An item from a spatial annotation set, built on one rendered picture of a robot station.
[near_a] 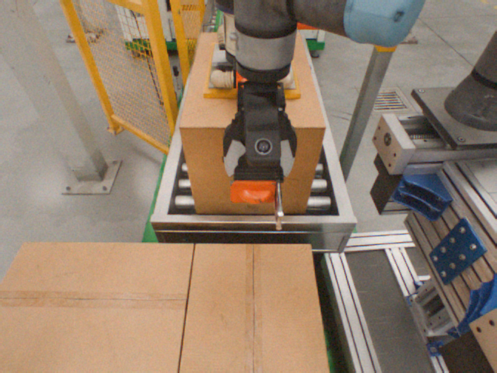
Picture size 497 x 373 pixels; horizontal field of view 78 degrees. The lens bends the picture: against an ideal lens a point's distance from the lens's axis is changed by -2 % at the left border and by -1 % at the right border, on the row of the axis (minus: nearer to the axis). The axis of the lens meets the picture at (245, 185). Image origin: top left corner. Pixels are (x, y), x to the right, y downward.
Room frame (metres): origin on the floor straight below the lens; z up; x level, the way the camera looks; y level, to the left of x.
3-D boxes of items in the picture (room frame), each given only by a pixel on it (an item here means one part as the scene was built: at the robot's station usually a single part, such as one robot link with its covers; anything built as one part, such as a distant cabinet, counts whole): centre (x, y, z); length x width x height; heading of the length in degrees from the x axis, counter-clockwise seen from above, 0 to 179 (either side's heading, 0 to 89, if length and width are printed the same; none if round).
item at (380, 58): (1.18, -0.53, 0.50); 0.07 x 0.07 x 1.00; 0
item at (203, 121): (0.97, -0.02, 0.75); 0.60 x 0.40 x 0.40; 0
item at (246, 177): (0.37, -0.01, 1.08); 0.08 x 0.07 x 0.05; 0
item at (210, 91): (0.97, 0.08, 0.97); 0.34 x 0.10 x 0.05; 0
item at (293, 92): (0.97, -0.11, 0.97); 0.34 x 0.10 x 0.05; 0
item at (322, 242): (0.61, -0.03, 0.48); 0.70 x 0.03 x 0.15; 90
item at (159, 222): (0.61, -0.03, 0.58); 0.70 x 0.03 x 0.06; 90
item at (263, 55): (0.39, -0.02, 1.30); 0.08 x 0.08 x 0.05
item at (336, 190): (1.77, -0.36, 0.50); 2.31 x 0.05 x 0.19; 0
